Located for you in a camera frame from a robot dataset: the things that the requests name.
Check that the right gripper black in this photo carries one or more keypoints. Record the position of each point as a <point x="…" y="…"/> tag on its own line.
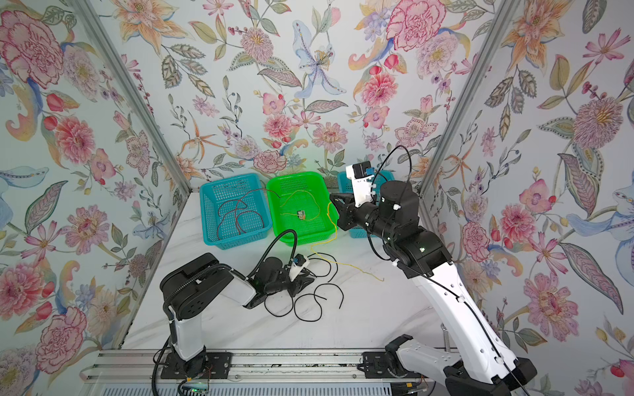
<point x="352" y="214"/>

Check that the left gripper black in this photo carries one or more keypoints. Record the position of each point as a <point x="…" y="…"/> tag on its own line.
<point x="296" y="285"/>

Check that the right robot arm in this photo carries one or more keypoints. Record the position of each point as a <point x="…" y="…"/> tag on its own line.
<point x="482" y="363"/>

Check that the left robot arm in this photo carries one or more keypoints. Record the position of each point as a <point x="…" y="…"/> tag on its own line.
<point x="190" y="289"/>

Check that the teal basket right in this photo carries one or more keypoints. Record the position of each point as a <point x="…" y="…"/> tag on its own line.
<point x="345" y="185"/>

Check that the teal basket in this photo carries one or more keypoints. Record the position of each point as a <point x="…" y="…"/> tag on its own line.
<point x="234" y="211"/>
<point x="345" y="185"/>

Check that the bright green basket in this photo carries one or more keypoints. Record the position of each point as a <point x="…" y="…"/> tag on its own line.
<point x="301" y="192"/>

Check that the teal basket left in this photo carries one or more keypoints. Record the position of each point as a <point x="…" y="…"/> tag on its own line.
<point x="234" y="211"/>

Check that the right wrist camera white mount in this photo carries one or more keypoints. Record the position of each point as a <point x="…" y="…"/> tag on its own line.
<point x="362" y="176"/>

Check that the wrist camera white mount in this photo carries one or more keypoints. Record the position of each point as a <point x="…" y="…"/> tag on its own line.
<point x="298" y="264"/>
<point x="362" y="176"/>

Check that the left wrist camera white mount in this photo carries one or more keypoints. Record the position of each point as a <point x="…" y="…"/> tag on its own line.
<point x="298" y="264"/>

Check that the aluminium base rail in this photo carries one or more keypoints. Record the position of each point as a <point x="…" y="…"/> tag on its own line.
<point x="247" y="366"/>

